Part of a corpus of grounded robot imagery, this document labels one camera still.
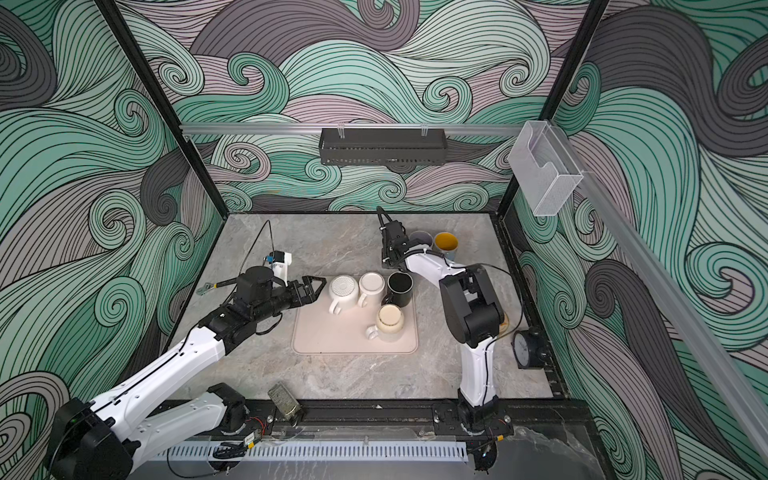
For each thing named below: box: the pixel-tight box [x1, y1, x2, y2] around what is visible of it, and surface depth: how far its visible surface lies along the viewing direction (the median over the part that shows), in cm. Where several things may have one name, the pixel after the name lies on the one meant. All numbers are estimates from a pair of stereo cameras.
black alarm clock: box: [511, 326, 548, 370], surface depth 79 cm
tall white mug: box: [358, 272, 386, 308], surface depth 92 cm
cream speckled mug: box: [366, 304, 405, 341], surface depth 84 cm
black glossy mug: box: [381, 271, 414, 307], surface depth 90 cm
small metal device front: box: [267, 382, 301, 420], surface depth 74 cm
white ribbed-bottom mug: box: [329, 275, 359, 315], surface depth 90 cm
